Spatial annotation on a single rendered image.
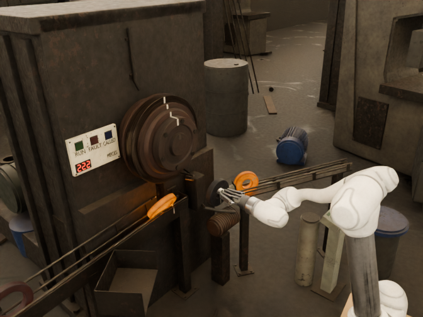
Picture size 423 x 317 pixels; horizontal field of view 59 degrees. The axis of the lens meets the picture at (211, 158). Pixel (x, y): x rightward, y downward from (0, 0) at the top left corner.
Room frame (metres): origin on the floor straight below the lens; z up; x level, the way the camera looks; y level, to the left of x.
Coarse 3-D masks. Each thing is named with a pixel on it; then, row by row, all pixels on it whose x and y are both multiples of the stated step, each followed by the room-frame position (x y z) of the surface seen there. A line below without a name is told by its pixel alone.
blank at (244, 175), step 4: (244, 172) 2.04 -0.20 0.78; (248, 172) 2.04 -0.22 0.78; (252, 172) 2.06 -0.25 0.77; (240, 176) 2.02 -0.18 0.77; (244, 176) 2.03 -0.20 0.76; (248, 176) 2.03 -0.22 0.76; (252, 176) 2.04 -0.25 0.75; (256, 176) 2.05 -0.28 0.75; (236, 180) 2.02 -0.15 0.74; (240, 180) 2.02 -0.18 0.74; (244, 180) 2.03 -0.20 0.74; (252, 180) 2.04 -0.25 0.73; (256, 180) 2.05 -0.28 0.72; (236, 184) 2.01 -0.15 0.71; (240, 184) 2.02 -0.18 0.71; (252, 184) 2.04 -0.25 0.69; (256, 184) 2.05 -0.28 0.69; (240, 188) 2.02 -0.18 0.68; (244, 188) 2.03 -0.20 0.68
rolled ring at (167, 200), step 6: (162, 198) 1.70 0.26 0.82; (168, 198) 1.71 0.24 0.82; (174, 198) 1.75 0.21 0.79; (156, 204) 1.68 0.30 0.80; (162, 204) 1.68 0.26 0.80; (168, 204) 1.79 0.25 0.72; (150, 210) 1.67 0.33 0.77; (156, 210) 1.66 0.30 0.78; (162, 210) 1.78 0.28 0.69; (150, 216) 1.67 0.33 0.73
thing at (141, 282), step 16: (112, 256) 1.38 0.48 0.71; (128, 256) 1.41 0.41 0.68; (144, 256) 1.40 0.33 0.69; (112, 272) 1.35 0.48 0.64; (128, 272) 1.39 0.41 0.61; (144, 272) 1.38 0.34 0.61; (96, 288) 1.18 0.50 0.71; (112, 288) 1.30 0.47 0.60; (128, 288) 1.29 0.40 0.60; (144, 288) 1.29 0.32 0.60; (112, 304) 1.16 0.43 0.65; (128, 304) 1.15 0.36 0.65; (144, 304) 1.20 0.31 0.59
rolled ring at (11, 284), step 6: (12, 282) 1.17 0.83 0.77; (18, 282) 1.18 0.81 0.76; (24, 282) 1.20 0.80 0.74; (0, 288) 1.13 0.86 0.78; (6, 288) 1.13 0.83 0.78; (12, 288) 1.14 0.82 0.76; (18, 288) 1.16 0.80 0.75; (24, 288) 1.17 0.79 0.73; (30, 288) 1.19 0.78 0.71; (0, 294) 1.11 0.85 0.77; (6, 294) 1.12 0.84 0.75; (24, 294) 1.18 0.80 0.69; (30, 294) 1.19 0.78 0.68; (0, 300) 1.10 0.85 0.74; (24, 300) 1.18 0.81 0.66; (30, 300) 1.18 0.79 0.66; (18, 306) 1.17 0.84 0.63; (24, 306) 1.16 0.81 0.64; (30, 306) 1.18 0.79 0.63; (12, 312) 1.15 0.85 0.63
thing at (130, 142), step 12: (156, 96) 1.84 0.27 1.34; (168, 96) 1.82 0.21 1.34; (144, 108) 1.73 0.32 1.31; (192, 108) 1.94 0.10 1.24; (132, 120) 1.70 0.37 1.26; (144, 120) 1.69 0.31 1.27; (132, 132) 1.66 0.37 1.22; (132, 144) 1.63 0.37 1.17; (132, 156) 1.62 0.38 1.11; (132, 168) 1.67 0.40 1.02; (156, 180) 1.72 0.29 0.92; (168, 180) 1.78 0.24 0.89
